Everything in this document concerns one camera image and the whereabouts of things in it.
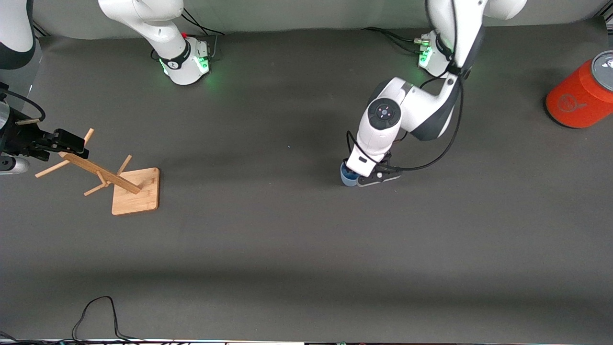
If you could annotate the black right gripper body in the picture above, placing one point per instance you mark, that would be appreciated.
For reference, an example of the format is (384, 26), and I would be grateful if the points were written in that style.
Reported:
(20, 135)

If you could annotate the light blue plastic cup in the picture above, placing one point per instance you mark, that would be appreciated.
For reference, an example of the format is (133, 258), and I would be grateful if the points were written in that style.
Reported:
(348, 178)

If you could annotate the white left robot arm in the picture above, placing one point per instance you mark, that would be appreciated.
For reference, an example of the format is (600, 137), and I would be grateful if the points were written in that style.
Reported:
(383, 129)

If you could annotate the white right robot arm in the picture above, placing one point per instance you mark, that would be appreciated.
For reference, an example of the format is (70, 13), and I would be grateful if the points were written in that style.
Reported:
(167, 33)

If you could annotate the wooden cup rack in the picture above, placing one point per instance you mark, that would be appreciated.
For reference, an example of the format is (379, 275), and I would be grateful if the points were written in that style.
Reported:
(136, 194)

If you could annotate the dark grey table cover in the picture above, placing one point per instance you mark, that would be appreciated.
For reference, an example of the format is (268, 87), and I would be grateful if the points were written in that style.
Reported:
(306, 239)

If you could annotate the orange cylindrical can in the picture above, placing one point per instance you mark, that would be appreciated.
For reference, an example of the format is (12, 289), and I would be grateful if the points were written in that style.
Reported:
(582, 96)

